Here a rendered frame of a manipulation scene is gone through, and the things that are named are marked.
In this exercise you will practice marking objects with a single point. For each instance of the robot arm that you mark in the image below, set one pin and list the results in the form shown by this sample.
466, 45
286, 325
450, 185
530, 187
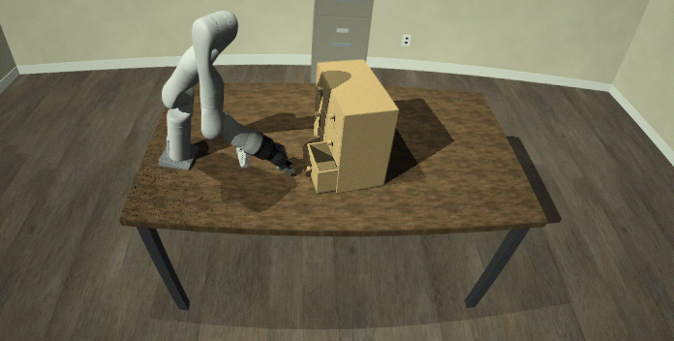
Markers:
208, 32

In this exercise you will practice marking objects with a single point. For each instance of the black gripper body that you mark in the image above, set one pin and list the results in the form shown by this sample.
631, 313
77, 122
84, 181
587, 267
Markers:
263, 148

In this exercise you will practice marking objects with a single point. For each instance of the tan wooden chest of drawers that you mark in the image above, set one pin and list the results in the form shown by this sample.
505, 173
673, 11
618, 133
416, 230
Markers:
370, 118

